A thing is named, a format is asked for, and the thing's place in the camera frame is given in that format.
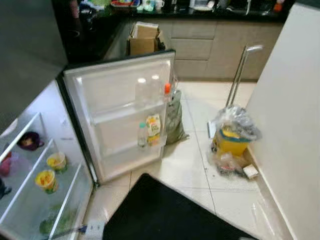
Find grey fridge door with shelves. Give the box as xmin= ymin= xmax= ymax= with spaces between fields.
xmin=59 ymin=49 xmax=177 ymax=185

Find clear plastic bag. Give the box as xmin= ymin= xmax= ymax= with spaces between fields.
xmin=210 ymin=105 xmax=262 ymax=143

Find small white box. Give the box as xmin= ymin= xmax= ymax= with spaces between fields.
xmin=242 ymin=164 xmax=260 ymax=180

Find crumpled plastic bag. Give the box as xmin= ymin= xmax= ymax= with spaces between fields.
xmin=215 ymin=152 xmax=251 ymax=178

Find small orange bottle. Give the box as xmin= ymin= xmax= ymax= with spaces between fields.
xmin=272 ymin=0 xmax=286 ymax=13

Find grey-green sack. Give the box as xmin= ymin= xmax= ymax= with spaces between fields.
xmin=165 ymin=90 xmax=190 ymax=146

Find bottle with orange cap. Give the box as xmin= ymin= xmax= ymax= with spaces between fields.
xmin=162 ymin=82 xmax=173 ymax=103

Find white kitchen appliance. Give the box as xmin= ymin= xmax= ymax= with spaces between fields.
xmin=192 ymin=0 xmax=215 ymax=11

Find yellow juice carton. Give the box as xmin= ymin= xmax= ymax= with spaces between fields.
xmin=145 ymin=114 xmax=162 ymax=147

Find small bottle with teal cap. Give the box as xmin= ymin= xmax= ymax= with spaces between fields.
xmin=137 ymin=121 xmax=149 ymax=149

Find black floor mat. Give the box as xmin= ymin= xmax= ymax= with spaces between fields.
xmin=102 ymin=173 xmax=258 ymax=240

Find brown cardboard box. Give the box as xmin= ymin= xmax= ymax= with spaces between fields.
xmin=127 ymin=21 xmax=166 ymax=57

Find black kitchen countertop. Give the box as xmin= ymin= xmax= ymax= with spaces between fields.
xmin=52 ymin=0 xmax=306 ymax=66

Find green leafy vegetables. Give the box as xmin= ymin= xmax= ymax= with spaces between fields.
xmin=39 ymin=207 xmax=76 ymax=236

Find purple bowl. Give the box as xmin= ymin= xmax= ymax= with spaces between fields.
xmin=16 ymin=131 xmax=45 ymax=152

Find grey freezer door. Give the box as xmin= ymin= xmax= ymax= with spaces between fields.
xmin=0 ymin=0 xmax=69 ymax=133

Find pink container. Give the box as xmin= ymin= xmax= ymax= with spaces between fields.
xmin=0 ymin=152 xmax=13 ymax=177

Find metal trolley handle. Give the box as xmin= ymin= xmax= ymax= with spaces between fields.
xmin=225 ymin=44 xmax=265 ymax=108

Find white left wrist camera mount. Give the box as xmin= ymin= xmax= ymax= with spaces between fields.
xmin=84 ymin=220 xmax=106 ymax=240

